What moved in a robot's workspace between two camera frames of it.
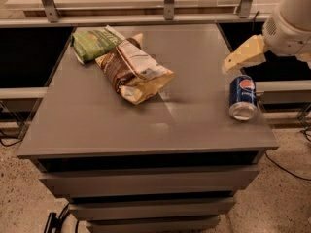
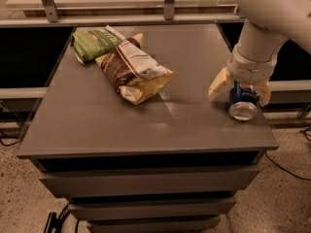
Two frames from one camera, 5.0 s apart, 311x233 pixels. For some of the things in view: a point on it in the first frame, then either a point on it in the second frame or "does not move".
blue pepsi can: [243, 98] does not move
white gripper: [282, 38] to [251, 69]
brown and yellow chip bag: [134, 73] does not move
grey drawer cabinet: [171, 163] does not move
